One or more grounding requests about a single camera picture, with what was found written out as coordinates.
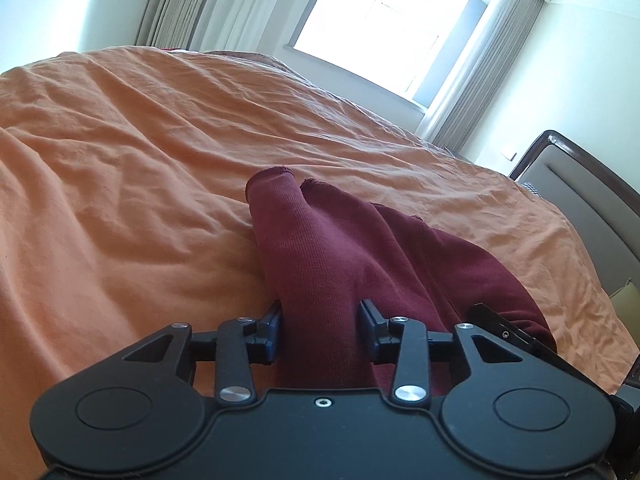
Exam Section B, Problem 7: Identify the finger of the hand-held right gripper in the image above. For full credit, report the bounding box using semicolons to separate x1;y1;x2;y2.
467;302;624;397

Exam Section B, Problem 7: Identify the pale yellow object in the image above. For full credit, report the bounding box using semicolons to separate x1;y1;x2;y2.
609;280;639;322

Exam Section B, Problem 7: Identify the grey pleated curtain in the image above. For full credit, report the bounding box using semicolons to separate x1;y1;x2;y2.
414;0;546;154

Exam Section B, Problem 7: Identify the beige pleated curtain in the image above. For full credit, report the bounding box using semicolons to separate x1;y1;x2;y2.
134;0;347;55

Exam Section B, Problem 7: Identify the maroon garment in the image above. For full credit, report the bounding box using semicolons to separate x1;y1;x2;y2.
244;165;559;400

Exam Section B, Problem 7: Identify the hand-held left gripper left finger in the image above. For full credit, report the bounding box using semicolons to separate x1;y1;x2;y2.
74;302;284;407

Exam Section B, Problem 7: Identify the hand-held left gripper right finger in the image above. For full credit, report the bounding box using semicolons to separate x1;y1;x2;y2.
357;299;568;407

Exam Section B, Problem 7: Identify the orange bed sheet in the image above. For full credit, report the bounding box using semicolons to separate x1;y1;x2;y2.
0;45;635;480

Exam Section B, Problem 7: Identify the bright window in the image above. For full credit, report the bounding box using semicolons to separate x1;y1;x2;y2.
283;0;507;112

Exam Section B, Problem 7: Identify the padded headboard with dark frame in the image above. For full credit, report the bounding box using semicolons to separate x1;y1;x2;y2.
508;129;640;302

